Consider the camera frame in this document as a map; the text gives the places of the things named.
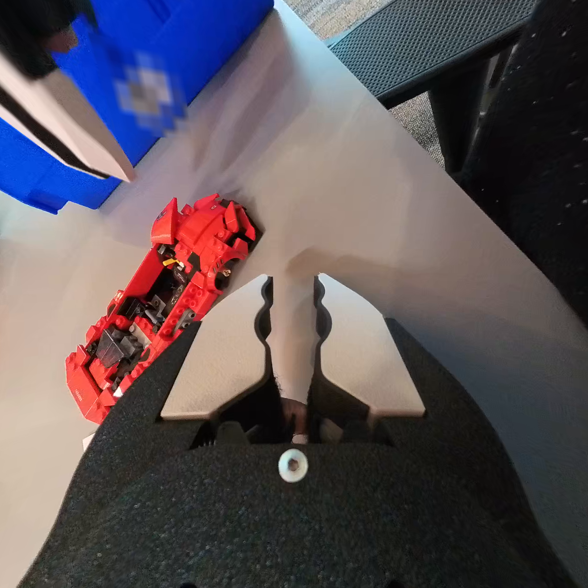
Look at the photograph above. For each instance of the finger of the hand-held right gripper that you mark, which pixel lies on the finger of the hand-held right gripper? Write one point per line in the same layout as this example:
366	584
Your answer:
46	143
73	119

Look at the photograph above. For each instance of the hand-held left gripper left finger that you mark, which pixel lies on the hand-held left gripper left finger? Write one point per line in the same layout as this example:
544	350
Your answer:
225	353

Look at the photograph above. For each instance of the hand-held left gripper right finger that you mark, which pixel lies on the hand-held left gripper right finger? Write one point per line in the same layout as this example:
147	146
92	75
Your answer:
367	358

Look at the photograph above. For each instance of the red lego car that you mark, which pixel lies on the red lego car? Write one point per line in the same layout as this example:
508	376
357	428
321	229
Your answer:
202	229

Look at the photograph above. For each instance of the blue plastic bin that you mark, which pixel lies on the blue plastic bin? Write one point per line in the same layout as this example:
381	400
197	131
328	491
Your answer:
206	27

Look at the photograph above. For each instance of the black mesh chair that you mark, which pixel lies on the black mesh chair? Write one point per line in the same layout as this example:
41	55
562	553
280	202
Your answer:
542	160
413	41

